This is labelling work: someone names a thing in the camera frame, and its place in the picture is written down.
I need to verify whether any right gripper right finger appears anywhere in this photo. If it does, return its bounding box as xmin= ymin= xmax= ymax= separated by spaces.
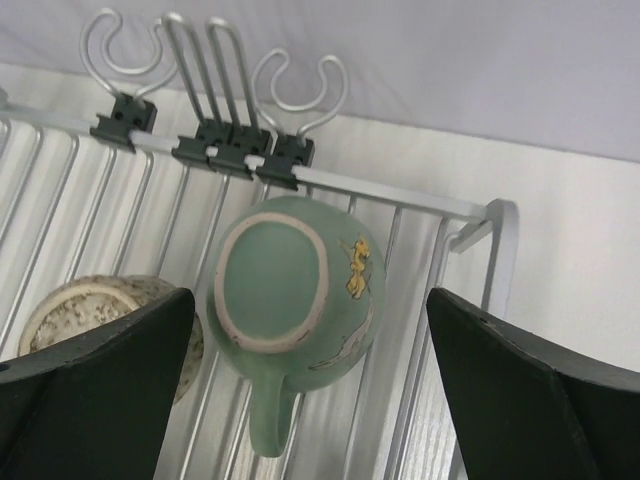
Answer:
xmin=426 ymin=288 xmax=639 ymax=479

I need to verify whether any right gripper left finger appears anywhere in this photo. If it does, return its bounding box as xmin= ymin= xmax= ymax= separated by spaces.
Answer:
xmin=1 ymin=288 xmax=195 ymax=479

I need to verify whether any beige speckled cup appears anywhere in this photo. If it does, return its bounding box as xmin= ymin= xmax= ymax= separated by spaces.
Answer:
xmin=18 ymin=273 xmax=205 ymax=401

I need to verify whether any teal mug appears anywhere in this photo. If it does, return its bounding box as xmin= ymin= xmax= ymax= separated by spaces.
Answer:
xmin=207 ymin=196 xmax=386 ymax=457

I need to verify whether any silver wire dish rack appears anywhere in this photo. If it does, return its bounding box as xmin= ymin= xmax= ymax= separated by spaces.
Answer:
xmin=1 ymin=8 xmax=520 ymax=479

